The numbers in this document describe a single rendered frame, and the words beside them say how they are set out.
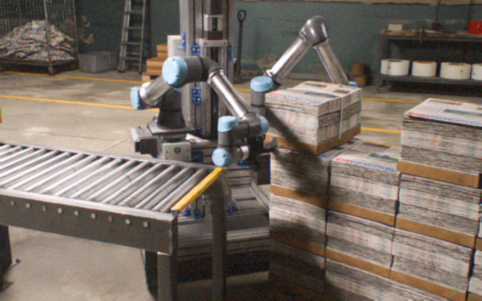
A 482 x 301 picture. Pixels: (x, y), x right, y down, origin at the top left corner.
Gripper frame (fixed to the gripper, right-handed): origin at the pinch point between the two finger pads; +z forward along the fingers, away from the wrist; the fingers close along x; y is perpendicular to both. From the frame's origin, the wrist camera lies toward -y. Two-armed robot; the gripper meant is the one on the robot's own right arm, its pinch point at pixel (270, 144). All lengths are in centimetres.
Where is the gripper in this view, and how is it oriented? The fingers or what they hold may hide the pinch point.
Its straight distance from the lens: 230.5
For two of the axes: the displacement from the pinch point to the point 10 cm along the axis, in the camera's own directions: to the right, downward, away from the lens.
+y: 0.1, -9.6, -2.7
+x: -7.8, -1.8, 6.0
